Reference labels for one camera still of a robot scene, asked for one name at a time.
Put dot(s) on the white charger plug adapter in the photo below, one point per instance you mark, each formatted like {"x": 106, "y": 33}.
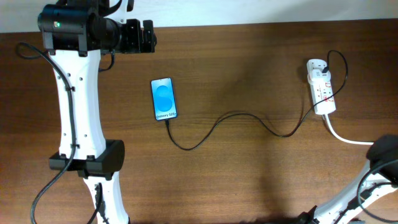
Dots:
{"x": 317, "y": 75}

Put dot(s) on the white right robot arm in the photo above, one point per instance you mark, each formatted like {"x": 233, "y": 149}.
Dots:
{"x": 377, "y": 179}

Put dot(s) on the blue Samsung smartphone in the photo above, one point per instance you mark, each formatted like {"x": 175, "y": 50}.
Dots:
{"x": 163, "y": 99}

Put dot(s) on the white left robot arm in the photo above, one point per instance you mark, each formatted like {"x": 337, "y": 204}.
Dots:
{"x": 76, "y": 35}

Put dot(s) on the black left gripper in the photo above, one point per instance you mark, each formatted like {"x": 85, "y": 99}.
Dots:
{"x": 134, "y": 45}

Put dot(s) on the white power strip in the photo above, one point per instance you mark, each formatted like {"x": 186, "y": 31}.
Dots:
{"x": 321, "y": 91}

